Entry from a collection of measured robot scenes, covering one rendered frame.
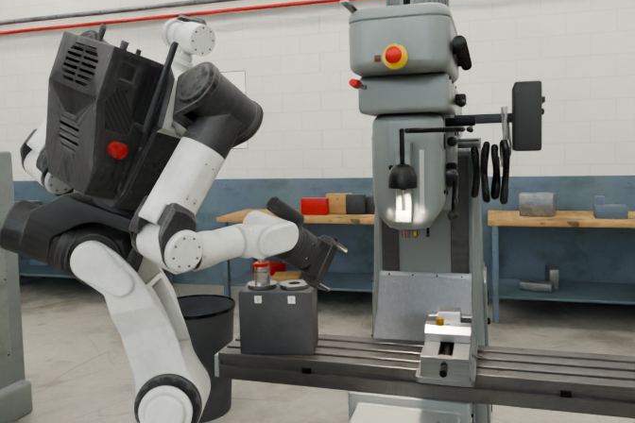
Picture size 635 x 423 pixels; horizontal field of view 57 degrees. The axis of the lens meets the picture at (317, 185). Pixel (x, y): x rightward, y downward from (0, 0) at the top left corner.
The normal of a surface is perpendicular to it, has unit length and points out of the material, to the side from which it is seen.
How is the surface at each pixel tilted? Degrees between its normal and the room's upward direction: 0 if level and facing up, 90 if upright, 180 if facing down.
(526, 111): 90
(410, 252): 90
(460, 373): 90
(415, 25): 90
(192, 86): 59
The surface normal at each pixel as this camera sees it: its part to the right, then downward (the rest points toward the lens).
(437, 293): -0.26, -0.39
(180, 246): 0.72, 0.18
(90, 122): -0.66, 0.08
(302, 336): -0.13, 0.07
